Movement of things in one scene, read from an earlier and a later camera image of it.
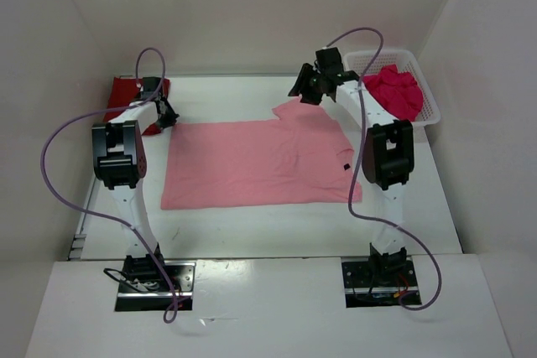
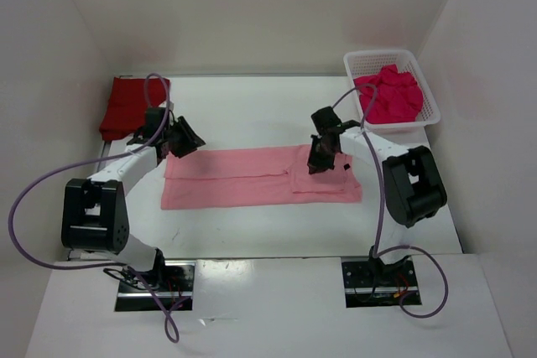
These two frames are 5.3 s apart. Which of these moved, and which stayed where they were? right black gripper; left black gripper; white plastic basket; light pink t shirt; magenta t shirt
Moved: light pink t shirt; right black gripper; left black gripper
Stayed: magenta t shirt; white plastic basket
